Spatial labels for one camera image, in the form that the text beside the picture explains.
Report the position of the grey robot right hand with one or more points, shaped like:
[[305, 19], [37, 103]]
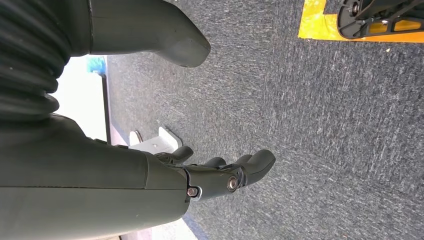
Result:
[[82, 185]]

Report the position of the grey kiosk stand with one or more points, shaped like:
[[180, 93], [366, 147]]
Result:
[[159, 142]]

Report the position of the teal green sign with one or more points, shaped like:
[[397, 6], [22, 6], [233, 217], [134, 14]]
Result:
[[96, 65]]

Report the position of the yellow floor tape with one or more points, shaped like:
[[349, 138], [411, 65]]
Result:
[[314, 23]]

